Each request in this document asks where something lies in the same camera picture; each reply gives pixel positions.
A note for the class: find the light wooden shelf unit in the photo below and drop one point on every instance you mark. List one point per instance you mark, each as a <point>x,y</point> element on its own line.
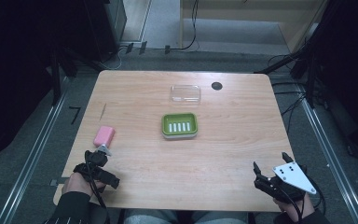
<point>239,18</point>

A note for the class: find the black cabinet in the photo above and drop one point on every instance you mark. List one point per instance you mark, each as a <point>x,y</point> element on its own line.
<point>105,25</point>

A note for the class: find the person's left hand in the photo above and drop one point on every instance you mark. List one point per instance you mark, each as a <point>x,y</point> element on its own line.
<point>76,184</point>

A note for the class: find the clear plastic lid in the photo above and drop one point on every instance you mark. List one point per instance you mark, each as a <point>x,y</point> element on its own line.
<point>185,93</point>

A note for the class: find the person's right leg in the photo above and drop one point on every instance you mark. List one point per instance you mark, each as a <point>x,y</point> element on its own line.
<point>222,217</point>

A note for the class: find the metal floor rail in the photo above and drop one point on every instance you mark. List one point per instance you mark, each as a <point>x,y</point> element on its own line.
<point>332,155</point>
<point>32,155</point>

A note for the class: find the person's leg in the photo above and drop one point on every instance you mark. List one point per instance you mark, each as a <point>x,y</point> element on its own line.
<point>222,217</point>
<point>154,217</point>

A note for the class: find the black metal stand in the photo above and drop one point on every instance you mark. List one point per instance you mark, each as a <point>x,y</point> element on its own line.
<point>56,77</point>
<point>307,71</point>

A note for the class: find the thin wooden stick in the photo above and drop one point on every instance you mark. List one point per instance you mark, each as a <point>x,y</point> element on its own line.
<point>102,112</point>

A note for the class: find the pink soap bar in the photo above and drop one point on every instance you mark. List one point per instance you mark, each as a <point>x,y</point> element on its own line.
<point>104,136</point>

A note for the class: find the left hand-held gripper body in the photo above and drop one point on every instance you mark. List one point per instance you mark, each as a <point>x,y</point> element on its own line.
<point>101,174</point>

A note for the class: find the black round table grommet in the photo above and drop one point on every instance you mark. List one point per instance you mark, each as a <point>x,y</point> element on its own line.
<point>216,86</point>

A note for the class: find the green soap dish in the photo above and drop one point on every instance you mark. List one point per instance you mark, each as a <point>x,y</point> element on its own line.
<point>179,125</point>

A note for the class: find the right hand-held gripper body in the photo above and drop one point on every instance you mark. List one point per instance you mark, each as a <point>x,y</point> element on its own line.
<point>293,176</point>

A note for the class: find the person's left leg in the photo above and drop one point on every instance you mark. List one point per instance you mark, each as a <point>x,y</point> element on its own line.
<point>154,217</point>

